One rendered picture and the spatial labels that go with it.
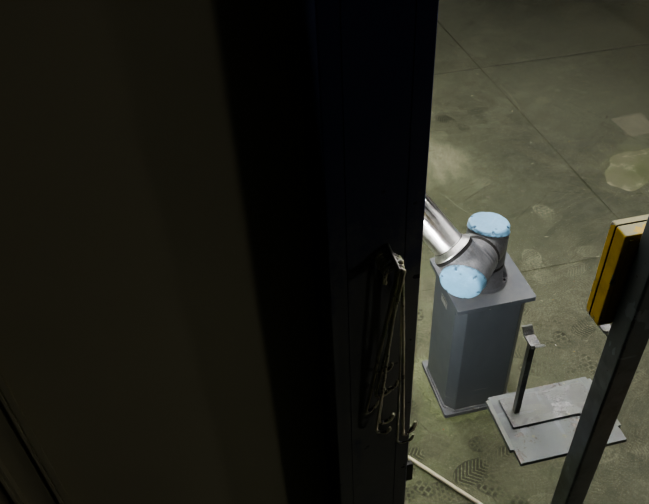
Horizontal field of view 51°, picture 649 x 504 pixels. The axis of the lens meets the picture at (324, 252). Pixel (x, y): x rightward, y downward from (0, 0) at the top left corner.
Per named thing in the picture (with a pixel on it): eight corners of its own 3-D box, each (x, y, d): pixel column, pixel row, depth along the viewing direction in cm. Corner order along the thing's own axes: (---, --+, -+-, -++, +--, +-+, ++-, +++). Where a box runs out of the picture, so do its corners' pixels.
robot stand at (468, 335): (484, 350, 313) (502, 244, 271) (512, 403, 290) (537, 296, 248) (421, 363, 309) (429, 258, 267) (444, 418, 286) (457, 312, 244)
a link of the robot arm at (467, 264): (507, 264, 235) (367, 97, 224) (490, 295, 224) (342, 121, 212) (475, 278, 247) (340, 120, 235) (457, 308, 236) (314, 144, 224)
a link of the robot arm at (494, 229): (511, 251, 253) (517, 213, 242) (495, 279, 242) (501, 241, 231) (471, 239, 259) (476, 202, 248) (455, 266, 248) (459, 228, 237)
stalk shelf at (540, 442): (520, 467, 182) (521, 464, 181) (486, 400, 198) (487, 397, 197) (626, 442, 186) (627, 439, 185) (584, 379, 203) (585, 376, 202)
